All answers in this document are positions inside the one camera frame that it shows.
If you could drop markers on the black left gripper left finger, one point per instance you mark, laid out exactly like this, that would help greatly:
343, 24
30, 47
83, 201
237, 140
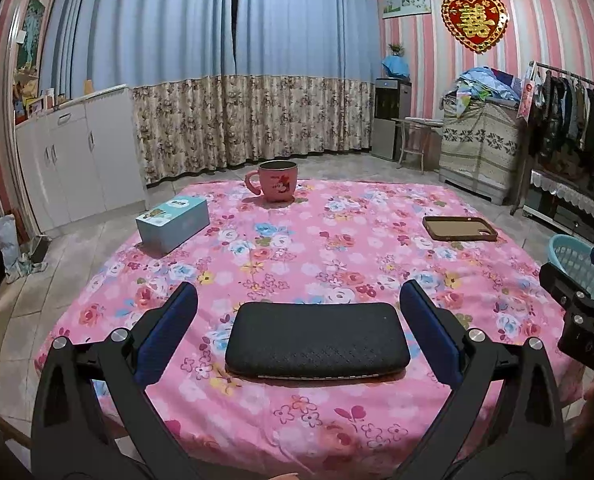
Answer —
70, 439

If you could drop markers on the red heart wall ornament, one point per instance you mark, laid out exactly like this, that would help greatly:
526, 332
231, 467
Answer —
478, 25

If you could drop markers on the black glasses case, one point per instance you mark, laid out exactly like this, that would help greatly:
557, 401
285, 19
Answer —
316, 342

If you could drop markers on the cloth-covered cabinet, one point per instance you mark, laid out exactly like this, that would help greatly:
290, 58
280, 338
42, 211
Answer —
480, 147

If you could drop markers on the pile of folded bedding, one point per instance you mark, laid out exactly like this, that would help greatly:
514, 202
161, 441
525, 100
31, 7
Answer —
480, 83

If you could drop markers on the white cabinet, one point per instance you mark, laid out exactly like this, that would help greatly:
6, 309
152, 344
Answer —
81, 159

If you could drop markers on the pink mug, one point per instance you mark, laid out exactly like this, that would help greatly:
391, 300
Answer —
275, 180

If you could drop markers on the low shelf with lace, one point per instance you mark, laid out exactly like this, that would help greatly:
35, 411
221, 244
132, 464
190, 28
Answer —
559, 204

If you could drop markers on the blue and floral curtain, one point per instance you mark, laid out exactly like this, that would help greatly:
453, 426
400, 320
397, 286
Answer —
217, 83

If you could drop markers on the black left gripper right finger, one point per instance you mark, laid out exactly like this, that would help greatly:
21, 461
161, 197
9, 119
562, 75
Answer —
502, 418

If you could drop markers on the brown phone case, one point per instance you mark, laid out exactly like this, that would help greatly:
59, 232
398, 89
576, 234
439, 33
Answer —
459, 229

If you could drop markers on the light blue plastic basket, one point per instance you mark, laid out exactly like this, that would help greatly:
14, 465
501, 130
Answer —
573, 256

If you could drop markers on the clothes rack with garments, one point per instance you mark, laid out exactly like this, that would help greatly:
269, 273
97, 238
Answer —
557, 109

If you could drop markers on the teal tissue box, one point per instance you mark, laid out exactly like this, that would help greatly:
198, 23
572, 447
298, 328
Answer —
170, 224

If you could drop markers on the grey water dispenser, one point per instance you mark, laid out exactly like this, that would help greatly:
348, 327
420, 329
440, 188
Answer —
392, 103

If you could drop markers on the small landscape wall poster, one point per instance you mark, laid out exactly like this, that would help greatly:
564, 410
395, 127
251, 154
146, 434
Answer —
399, 8

